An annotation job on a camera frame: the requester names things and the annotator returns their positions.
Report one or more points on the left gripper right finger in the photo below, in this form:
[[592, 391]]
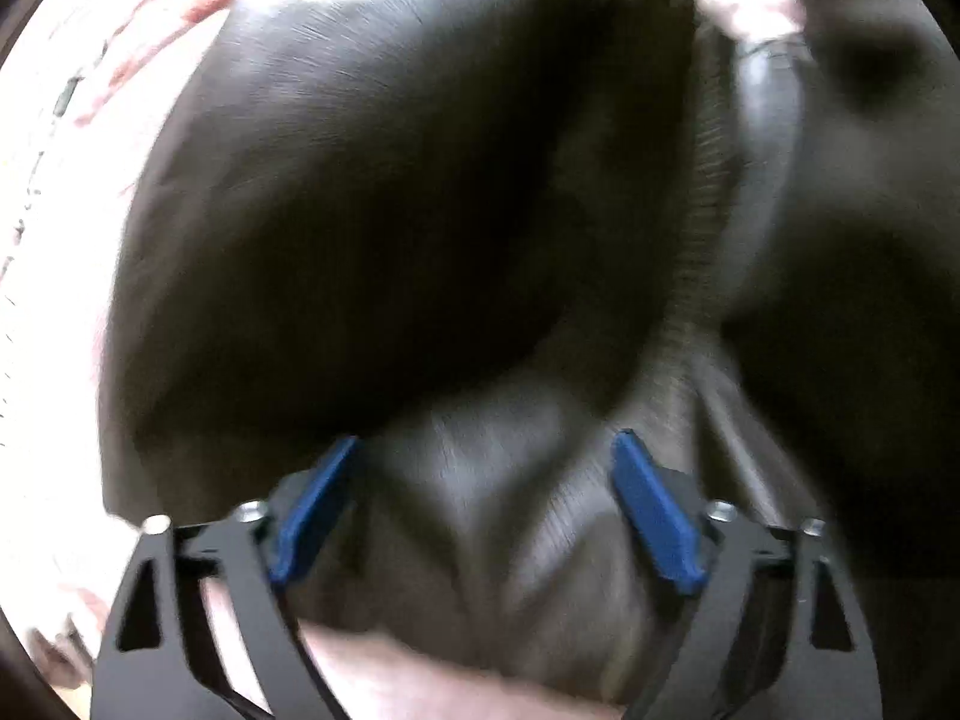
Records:
[[771, 626]]

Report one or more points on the black leather jacket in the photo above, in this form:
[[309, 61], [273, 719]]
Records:
[[541, 359]]

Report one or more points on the pink patterned bed blanket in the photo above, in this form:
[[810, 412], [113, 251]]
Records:
[[66, 193]]

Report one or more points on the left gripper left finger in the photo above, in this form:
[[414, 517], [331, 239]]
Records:
[[200, 627]]

